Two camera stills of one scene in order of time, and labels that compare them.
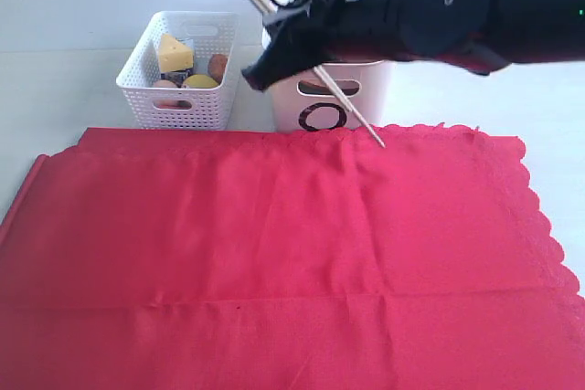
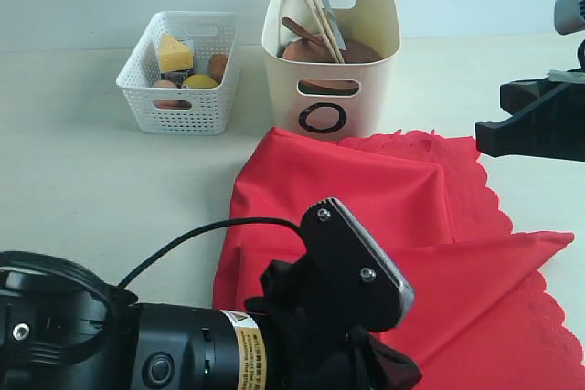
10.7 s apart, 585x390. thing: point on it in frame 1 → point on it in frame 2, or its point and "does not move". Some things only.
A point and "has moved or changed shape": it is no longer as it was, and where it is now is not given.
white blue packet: (179, 77) does not move
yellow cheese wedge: (175, 55) does not move
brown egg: (164, 84) does not move
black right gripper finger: (280, 61) → (552, 128)
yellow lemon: (200, 80) does not move
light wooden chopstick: (319, 69) has moved or changed shape
